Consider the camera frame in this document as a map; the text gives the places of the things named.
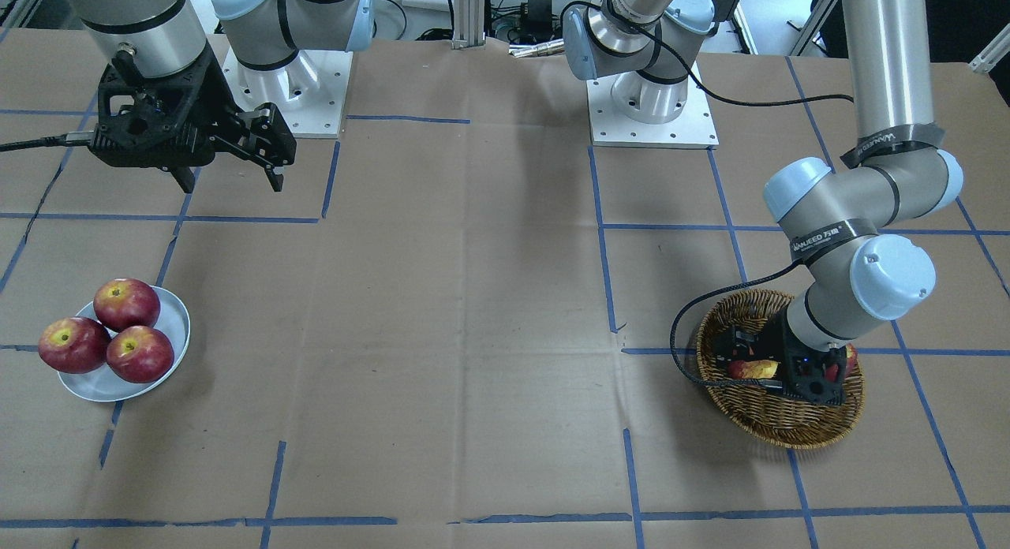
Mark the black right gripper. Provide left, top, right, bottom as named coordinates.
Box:
left=88, top=43, right=297, bottom=194

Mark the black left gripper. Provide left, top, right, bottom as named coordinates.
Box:
left=714, top=308, right=849, bottom=406

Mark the red yellow apple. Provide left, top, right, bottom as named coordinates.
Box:
left=728, top=360, right=780, bottom=379

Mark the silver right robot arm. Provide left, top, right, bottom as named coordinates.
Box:
left=68, top=0, right=374, bottom=193

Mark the woven wicker basket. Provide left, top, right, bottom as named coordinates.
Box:
left=695, top=288, right=865, bottom=450

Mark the red apple in basket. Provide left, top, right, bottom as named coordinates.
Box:
left=824, top=344, right=859, bottom=385

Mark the red apple on plate rear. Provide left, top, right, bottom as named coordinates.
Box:
left=92, top=277, right=161, bottom=332

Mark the red apple on plate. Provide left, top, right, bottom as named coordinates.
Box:
left=92, top=277, right=161, bottom=332
left=37, top=316, right=111, bottom=374
left=106, top=325, right=174, bottom=385

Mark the red apple on plate front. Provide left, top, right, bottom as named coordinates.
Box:
left=106, top=325, right=174, bottom=385

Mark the red apple on plate outer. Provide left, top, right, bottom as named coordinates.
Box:
left=37, top=316, right=111, bottom=374

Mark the light blue plate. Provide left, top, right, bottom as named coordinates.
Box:
left=57, top=286, right=191, bottom=402

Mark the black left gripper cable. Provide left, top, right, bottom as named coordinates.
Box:
left=669, top=262, right=806, bottom=390

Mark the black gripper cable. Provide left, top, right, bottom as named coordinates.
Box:
left=0, top=133, right=95, bottom=154
left=669, top=262, right=806, bottom=390

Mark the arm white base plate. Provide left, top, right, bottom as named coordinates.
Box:
left=585, top=73, right=720, bottom=149
left=223, top=50, right=354, bottom=139

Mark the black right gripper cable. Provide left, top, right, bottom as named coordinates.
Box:
left=0, top=133, right=95, bottom=154

